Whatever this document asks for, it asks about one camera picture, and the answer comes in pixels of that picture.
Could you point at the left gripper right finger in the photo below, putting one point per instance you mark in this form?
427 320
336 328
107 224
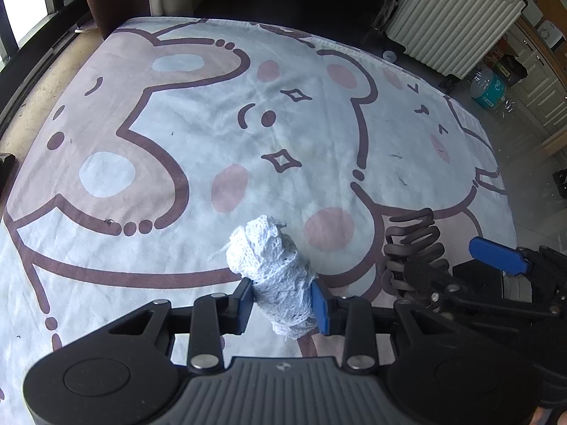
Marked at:
350 318

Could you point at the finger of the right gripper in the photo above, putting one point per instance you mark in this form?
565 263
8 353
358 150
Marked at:
498 256
429 286

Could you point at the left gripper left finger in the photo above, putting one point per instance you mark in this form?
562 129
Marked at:
214 316

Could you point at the black claw hair clip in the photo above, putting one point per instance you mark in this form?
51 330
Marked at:
411 237

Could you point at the black cardboard box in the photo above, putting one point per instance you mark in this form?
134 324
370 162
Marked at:
489 282

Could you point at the cream kitchen cabinets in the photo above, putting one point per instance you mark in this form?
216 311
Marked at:
543 91

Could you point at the large plastic water bottle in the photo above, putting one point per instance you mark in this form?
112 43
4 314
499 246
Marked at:
490 91

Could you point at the cartoon bear bed sheet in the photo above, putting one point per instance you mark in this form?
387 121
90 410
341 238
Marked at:
176 131

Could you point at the black trash bin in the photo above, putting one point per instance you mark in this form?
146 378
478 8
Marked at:
511 70

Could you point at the white ribbed suitcase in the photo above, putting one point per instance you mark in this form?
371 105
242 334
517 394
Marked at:
451 36

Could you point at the black window frame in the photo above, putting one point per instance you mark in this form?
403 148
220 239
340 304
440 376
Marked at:
33 34

